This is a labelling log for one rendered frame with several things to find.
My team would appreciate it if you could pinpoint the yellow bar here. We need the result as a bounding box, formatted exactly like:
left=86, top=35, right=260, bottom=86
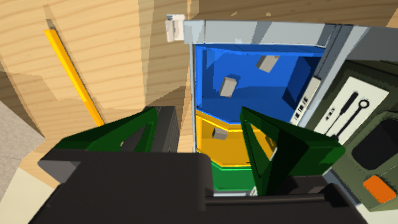
left=44, top=30, right=104, bottom=126

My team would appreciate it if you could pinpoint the blue bin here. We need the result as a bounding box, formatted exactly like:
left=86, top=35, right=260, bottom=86
left=195, top=43, right=325, bottom=124

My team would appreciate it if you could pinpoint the grey metal shelf rack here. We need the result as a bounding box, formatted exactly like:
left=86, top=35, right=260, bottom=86
left=165, top=14, right=398, bottom=152

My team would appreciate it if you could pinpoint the yellow open bin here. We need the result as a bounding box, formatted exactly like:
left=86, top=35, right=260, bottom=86
left=196, top=110, right=276, bottom=166

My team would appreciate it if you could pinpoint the olive green tool case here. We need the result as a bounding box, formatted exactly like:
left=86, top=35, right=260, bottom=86
left=305, top=59, right=398, bottom=212

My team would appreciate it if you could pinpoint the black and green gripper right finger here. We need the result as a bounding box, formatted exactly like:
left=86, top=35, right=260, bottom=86
left=240, top=107, right=346, bottom=195

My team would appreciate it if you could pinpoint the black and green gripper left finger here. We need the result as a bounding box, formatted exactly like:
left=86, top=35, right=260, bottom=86
left=52, top=107, right=158, bottom=152

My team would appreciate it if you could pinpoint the green open bin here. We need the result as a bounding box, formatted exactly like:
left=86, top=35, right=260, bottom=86
left=211, top=160, right=255, bottom=191

